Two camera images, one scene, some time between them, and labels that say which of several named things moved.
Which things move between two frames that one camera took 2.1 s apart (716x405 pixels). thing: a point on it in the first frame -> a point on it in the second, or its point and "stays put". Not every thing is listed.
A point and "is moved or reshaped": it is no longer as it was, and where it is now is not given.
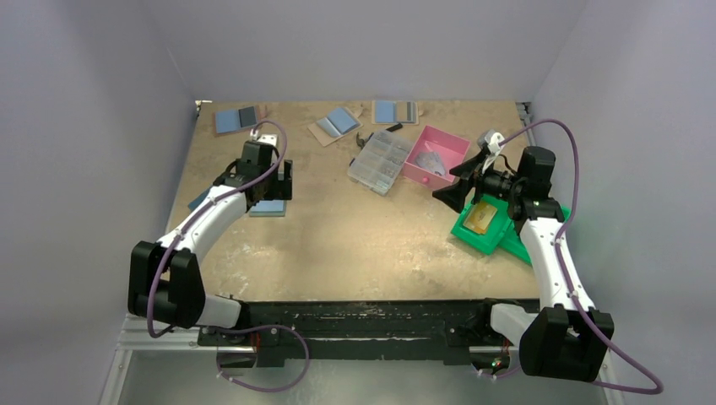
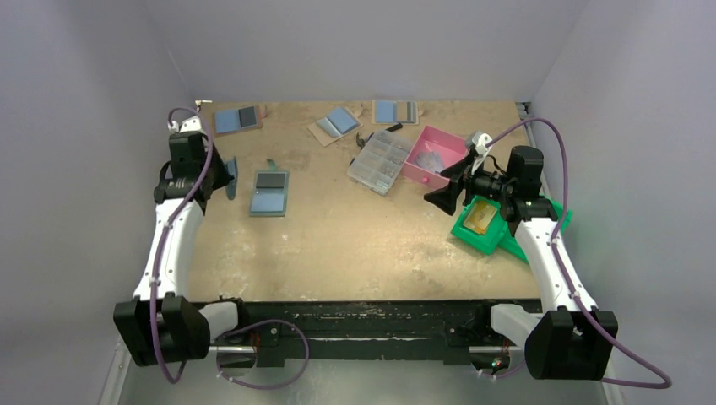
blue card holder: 262,208 is moved or reshaped
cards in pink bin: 431,161 stays put
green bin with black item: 513,245 stays put
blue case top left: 232,121 stays put
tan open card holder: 339,122 stays put
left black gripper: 279,189 -> 225,177
